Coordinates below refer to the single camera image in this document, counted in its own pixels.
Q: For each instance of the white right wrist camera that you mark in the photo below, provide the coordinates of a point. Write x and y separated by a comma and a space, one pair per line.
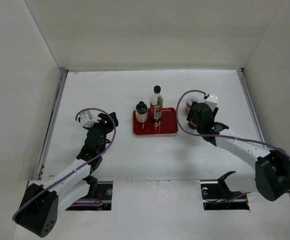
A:
212, 100

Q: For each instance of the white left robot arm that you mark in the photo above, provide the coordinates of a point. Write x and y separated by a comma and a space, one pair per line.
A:
41, 204

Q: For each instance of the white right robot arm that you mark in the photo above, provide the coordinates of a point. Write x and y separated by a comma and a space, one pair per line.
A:
271, 166

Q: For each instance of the black cap clear bottle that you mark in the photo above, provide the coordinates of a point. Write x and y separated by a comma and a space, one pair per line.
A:
141, 112

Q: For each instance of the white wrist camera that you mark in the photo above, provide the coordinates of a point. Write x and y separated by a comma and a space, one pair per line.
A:
86, 119
212, 100

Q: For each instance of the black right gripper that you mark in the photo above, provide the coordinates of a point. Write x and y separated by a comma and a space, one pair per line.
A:
191, 114

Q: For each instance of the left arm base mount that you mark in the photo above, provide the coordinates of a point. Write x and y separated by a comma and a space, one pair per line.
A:
98, 197

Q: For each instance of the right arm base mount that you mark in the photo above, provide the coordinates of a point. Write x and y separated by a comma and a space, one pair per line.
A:
216, 196

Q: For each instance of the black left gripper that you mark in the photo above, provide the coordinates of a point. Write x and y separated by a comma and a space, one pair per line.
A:
109, 125

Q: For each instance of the red lacquer tray gold rim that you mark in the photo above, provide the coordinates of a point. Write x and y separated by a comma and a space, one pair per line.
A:
168, 125

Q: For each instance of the red lid white jar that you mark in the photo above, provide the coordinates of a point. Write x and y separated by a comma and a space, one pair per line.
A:
192, 125

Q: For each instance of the dark red sauce bottle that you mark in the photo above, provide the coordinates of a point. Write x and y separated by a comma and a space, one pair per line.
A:
156, 106

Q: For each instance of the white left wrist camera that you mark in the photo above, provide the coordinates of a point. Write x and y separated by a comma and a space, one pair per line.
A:
86, 119

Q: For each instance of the white lid spice jar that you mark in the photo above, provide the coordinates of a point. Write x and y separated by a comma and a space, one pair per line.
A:
189, 102

